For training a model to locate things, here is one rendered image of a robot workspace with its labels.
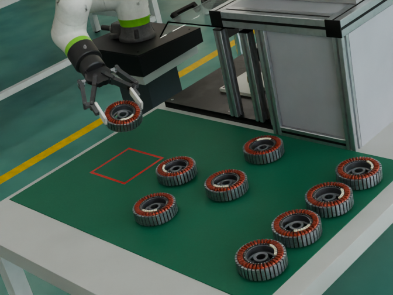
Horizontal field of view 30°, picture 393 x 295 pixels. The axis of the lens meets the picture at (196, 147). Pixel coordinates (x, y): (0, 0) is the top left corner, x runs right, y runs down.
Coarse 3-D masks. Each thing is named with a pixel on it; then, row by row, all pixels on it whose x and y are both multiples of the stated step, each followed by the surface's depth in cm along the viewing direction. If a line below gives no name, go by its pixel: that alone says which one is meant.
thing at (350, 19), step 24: (240, 0) 210; (264, 0) 206; (288, 0) 201; (384, 0) 191; (216, 24) 208; (240, 24) 202; (264, 24) 196; (288, 24) 190; (312, 24) 184; (336, 24) 179; (360, 24) 185
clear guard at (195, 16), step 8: (208, 0) 235; (216, 0) 233; (224, 0) 231; (192, 8) 231; (200, 8) 229; (208, 8) 227; (184, 16) 225; (192, 16) 223; (200, 16) 222; (208, 16) 220; (168, 24) 226; (176, 24) 231; (184, 24) 220; (192, 24) 217; (200, 24) 215; (208, 24) 213; (168, 32) 232
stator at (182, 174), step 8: (168, 160) 204; (176, 160) 204; (184, 160) 203; (192, 160) 201; (160, 168) 201; (168, 168) 204; (176, 168) 203; (184, 168) 199; (192, 168) 198; (160, 176) 198; (168, 176) 197; (176, 176) 197; (184, 176) 197; (192, 176) 199; (168, 184) 198; (176, 184) 197
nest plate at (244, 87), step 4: (240, 76) 248; (244, 76) 248; (240, 80) 245; (244, 80) 244; (240, 84) 242; (244, 84) 241; (248, 84) 241; (220, 88) 243; (224, 88) 242; (240, 88) 239; (244, 88) 238; (248, 88) 238; (264, 88) 236; (240, 92) 237; (244, 92) 236; (248, 92) 235; (248, 96) 235
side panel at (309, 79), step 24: (264, 48) 200; (288, 48) 195; (312, 48) 190; (336, 48) 183; (264, 72) 204; (288, 72) 200; (312, 72) 194; (336, 72) 186; (288, 96) 204; (312, 96) 198; (336, 96) 192; (288, 120) 208; (312, 120) 202; (336, 120) 196; (336, 144) 198; (360, 144) 196
